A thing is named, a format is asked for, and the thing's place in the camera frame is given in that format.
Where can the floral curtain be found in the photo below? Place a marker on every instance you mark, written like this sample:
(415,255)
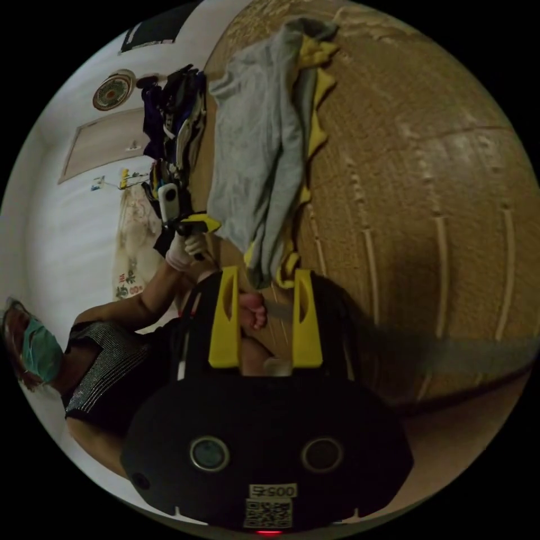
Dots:
(135,249)

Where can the light gray short sleeve shirt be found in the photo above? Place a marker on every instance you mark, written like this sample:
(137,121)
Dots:
(257,147)

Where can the person's left hand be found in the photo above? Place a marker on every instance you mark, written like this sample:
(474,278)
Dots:
(182,252)

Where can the person's body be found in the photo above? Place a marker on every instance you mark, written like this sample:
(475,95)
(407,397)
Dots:
(101,371)

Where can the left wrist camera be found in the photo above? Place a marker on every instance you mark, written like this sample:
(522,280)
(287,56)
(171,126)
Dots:
(167,201)

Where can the round wall fan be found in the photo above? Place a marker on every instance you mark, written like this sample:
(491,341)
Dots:
(112,90)

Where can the bed with woven mat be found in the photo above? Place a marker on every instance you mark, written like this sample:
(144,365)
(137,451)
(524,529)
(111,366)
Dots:
(422,211)

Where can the person's left forearm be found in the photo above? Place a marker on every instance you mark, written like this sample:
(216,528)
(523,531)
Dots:
(158,293)

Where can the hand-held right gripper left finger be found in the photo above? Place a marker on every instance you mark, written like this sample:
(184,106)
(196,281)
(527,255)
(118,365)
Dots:
(224,325)

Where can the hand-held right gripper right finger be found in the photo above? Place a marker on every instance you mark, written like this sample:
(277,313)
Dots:
(307,329)

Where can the pile of clothes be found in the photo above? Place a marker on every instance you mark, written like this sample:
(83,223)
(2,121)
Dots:
(177,122)

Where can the wooden door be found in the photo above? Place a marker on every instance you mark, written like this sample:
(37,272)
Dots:
(101,145)

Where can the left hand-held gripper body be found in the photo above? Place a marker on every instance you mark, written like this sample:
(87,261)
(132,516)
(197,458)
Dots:
(184,230)

